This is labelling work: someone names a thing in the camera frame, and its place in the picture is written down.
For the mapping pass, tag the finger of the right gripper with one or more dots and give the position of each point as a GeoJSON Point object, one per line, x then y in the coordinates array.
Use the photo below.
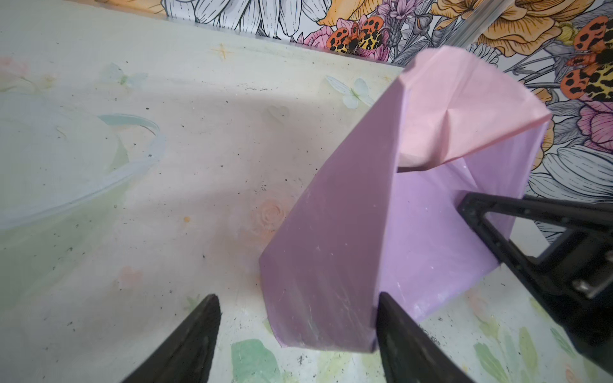
{"type": "Point", "coordinates": [561, 252]}

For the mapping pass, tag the right aluminium corner post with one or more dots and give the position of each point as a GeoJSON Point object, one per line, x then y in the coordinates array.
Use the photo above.
{"type": "Point", "coordinates": [476, 24]}

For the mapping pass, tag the pink wrapping paper sheet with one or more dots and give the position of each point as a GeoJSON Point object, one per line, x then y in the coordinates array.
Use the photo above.
{"type": "Point", "coordinates": [381, 215]}

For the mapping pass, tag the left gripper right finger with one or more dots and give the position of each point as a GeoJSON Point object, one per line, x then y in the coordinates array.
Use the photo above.
{"type": "Point", "coordinates": [407, 352]}

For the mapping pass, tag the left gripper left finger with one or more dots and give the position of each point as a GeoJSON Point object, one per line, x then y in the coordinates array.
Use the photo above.
{"type": "Point", "coordinates": [187, 354]}

